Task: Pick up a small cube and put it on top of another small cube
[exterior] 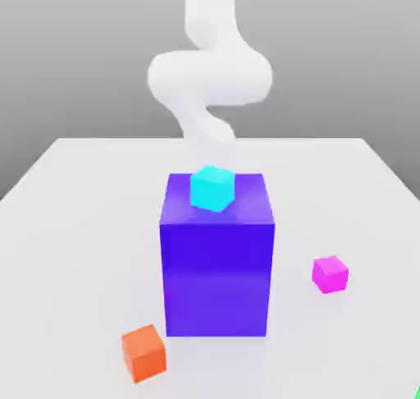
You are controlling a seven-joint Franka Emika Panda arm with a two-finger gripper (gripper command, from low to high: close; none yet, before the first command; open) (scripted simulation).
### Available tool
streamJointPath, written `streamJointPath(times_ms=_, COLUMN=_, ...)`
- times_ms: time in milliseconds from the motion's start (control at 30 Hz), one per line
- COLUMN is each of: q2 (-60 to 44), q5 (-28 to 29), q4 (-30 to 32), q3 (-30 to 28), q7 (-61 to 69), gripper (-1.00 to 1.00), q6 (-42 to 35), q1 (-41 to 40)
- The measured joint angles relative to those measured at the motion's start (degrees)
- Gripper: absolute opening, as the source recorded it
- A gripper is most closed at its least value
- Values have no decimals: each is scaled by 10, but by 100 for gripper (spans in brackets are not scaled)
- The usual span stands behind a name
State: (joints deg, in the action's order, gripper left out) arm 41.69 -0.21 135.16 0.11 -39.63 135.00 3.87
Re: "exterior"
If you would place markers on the small magenta cube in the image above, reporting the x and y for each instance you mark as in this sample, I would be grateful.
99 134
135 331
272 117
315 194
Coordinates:
329 275

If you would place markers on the small green cube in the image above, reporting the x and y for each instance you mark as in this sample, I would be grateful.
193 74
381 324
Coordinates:
417 393

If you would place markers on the small orange cube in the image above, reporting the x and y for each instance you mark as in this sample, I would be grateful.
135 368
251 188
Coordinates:
144 354

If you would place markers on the large purple box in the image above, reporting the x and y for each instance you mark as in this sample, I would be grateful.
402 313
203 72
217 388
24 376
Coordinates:
216 274

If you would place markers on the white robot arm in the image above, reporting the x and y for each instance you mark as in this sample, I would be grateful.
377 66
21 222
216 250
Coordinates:
210 74

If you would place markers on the small cyan cube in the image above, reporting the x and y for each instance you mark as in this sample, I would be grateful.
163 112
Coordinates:
211 190

